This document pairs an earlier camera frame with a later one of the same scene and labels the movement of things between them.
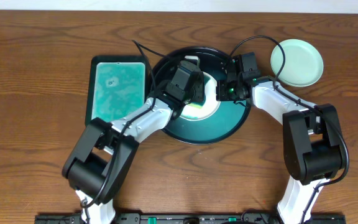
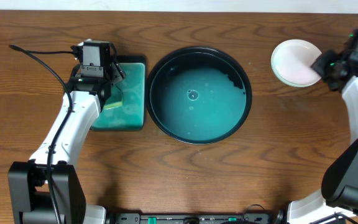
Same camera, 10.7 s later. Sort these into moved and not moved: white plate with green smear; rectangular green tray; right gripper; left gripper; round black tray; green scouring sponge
Moved: green scouring sponge; white plate with green smear; right gripper; left gripper
Not moved: round black tray; rectangular green tray
